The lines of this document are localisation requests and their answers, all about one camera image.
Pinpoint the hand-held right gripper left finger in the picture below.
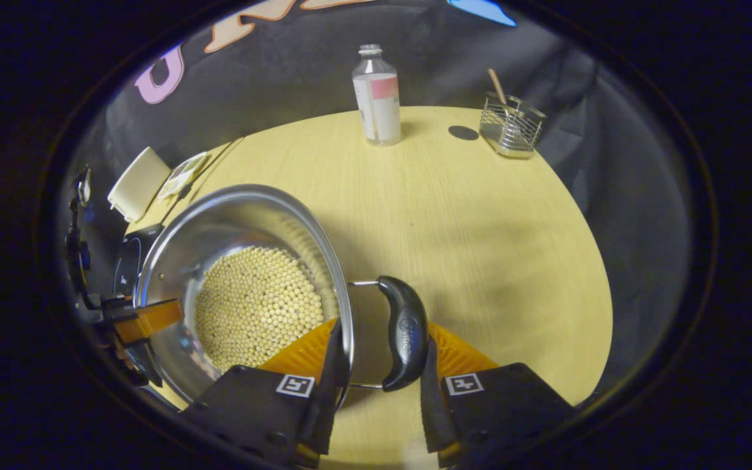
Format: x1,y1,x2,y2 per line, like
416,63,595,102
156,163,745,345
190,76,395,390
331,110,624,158
183,318,352,469

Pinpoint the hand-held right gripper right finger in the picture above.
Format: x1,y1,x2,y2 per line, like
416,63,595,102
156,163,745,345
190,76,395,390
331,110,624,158
419,322,576,469

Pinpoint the black induction cooktop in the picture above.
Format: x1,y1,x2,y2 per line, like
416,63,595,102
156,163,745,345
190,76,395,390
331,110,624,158
113,224,165,298

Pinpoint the steel pot with black handle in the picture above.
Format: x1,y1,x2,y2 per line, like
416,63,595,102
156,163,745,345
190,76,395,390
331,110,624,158
133,184,430,409

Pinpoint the white toaster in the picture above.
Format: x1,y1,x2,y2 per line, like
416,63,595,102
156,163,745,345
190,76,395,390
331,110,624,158
107,146,172,224

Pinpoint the white divided dish of beans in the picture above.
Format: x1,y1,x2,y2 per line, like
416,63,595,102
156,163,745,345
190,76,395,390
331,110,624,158
157,151,209,200

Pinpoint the clear bottle with pink label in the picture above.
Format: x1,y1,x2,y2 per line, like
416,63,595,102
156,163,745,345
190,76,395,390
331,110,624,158
352,44,402,147

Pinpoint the wooden stick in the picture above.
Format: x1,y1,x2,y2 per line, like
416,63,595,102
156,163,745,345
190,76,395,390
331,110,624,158
487,68,511,110

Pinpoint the wire mesh holder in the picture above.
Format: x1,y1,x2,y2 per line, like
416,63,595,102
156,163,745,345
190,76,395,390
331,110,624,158
479,91,547,160

